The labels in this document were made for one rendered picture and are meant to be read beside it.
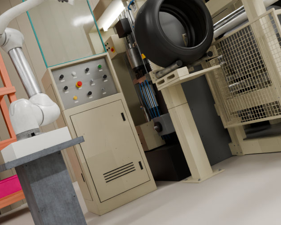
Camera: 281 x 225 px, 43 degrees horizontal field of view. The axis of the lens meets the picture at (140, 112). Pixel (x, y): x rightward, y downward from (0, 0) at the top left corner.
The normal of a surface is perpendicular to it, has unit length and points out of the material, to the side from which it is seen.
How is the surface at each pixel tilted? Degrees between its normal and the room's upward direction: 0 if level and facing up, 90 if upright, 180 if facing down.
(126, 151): 90
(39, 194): 90
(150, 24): 84
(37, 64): 90
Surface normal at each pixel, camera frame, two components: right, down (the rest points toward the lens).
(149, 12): -0.42, -0.22
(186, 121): 0.39, -0.16
